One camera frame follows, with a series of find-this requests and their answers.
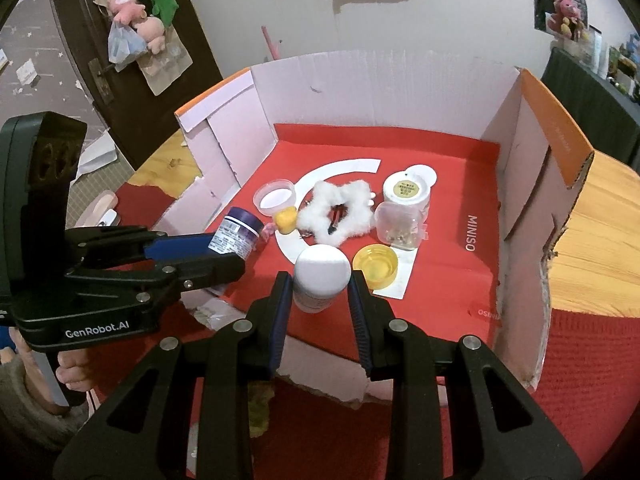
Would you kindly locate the dark brown door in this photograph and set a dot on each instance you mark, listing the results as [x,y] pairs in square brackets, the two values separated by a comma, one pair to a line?
[190,20]

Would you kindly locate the white bottle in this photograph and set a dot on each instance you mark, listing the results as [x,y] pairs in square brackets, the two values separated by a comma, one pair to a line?
[320,270]

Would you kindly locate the pink rabbit plush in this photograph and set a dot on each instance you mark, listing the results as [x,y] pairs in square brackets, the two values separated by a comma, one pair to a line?
[567,12]

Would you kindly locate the red knitted mat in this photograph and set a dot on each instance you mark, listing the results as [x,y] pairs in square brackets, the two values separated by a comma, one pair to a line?
[590,385]

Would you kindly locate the white slipper with black print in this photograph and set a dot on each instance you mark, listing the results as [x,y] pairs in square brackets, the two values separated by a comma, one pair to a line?
[109,219]

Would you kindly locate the person's left hand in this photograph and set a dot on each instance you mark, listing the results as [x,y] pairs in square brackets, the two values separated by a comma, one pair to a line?
[75,375]

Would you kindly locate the wall poster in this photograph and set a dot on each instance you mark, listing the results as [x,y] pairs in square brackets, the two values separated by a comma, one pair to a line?
[542,5]

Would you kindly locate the white paper sheet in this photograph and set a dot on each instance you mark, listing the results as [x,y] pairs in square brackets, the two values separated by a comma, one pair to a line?
[97,152]

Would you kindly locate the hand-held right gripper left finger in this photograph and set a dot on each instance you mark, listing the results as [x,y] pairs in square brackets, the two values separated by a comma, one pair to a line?
[282,320]

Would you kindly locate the white fluffy star scrunchie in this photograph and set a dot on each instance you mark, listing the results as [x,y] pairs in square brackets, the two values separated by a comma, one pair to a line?
[312,220]

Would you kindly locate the pink plush toy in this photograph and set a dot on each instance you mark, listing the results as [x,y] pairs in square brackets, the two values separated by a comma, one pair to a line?
[127,7]

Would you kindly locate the pink stick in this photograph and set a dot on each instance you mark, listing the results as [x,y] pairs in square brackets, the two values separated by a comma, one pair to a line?
[271,45]

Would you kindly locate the light pink plush pig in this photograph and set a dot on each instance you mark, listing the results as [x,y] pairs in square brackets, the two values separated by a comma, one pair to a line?
[152,32]

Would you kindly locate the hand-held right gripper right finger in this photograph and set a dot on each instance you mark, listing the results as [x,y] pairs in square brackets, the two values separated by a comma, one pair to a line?
[360,320]

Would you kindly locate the small dark hair clip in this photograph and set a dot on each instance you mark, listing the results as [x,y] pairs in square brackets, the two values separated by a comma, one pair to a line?
[335,220]

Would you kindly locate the small clear jar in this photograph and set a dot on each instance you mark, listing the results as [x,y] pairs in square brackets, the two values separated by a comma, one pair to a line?
[275,197]

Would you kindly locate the yellow round dish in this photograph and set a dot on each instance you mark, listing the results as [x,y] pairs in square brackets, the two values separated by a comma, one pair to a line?
[375,265]

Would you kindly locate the pink slipper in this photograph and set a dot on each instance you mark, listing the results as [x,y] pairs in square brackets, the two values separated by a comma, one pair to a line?
[97,205]

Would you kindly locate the plush toys on door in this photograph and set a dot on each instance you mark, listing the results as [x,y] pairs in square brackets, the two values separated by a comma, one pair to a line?
[165,72]

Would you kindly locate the blue bottle with label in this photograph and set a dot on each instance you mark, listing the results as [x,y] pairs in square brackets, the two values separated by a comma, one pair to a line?
[235,235]

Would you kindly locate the table with dark cloth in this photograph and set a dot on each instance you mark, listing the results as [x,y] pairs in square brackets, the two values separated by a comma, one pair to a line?
[590,105]

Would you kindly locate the orange cardboard box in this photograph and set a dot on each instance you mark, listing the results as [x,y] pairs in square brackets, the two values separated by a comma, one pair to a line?
[350,80]

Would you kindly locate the green plush toy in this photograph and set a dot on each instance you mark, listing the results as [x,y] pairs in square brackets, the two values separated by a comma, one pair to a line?
[164,7]

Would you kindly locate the white paper scrap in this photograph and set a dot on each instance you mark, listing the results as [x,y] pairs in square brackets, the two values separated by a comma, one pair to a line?
[26,71]

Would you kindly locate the green fluffy scrunchie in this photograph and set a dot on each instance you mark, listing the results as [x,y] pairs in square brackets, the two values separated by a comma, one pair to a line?
[260,410]

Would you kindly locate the clear plastic bag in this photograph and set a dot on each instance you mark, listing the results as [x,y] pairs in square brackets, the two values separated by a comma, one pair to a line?
[125,45]

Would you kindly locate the yellow duck toy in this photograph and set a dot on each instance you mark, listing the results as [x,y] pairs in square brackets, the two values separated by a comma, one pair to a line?
[285,221]

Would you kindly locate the white round jar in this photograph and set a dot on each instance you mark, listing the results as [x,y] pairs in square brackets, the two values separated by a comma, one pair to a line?
[406,187]

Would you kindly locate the clear plastic container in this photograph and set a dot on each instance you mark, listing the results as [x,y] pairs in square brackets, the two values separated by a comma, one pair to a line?
[400,225]

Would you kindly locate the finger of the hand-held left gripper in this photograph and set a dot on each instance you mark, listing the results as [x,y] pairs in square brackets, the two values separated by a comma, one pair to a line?
[175,247]
[210,267]

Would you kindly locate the clutter of small boxes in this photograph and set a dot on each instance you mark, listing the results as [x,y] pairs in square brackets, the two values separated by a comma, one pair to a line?
[620,65]

